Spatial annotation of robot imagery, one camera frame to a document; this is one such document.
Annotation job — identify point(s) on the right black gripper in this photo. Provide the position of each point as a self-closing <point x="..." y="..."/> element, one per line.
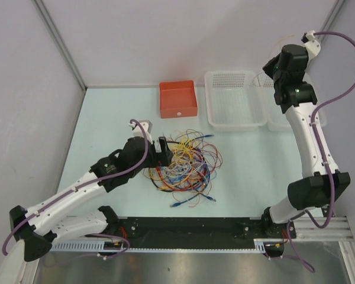
<point x="268" y="67"/>

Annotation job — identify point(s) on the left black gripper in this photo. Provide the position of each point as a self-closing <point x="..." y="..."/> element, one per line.
<point x="160" y="158"/>

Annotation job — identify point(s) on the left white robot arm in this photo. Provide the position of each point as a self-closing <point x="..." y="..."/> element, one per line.
<point x="42" y="226"/>

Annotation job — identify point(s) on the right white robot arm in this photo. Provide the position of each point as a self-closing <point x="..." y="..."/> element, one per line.
<point x="322" y="182"/>

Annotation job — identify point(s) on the right white plastic basket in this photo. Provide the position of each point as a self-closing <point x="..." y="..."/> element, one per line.
<point x="276" y="120"/>

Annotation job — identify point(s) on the white plastic basket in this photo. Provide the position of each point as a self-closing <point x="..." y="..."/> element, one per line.
<point x="276" y="120"/>
<point x="233" y="102"/>

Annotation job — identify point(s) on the orange square box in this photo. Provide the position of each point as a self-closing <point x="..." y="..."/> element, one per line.
<point x="177" y="99"/>

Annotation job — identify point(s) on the left white plastic basket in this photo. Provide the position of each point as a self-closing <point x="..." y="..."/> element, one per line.
<point x="233" y="102"/>

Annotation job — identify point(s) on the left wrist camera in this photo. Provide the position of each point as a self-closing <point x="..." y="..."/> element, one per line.
<point x="142" y="125"/>

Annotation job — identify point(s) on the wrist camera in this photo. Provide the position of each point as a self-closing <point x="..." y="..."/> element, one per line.
<point x="311" y="44"/>
<point x="142" y="125"/>

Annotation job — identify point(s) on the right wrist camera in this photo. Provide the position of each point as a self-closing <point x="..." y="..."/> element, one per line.
<point x="311" y="44"/>

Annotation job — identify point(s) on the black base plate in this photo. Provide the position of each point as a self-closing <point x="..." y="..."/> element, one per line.
<point x="193" y="233"/>

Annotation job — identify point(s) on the white slotted cable duct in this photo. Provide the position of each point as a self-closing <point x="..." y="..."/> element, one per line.
<point x="101" y="246"/>

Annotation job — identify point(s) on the aluminium frame rail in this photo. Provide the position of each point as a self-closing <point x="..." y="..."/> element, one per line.
<point x="338" y="229"/>

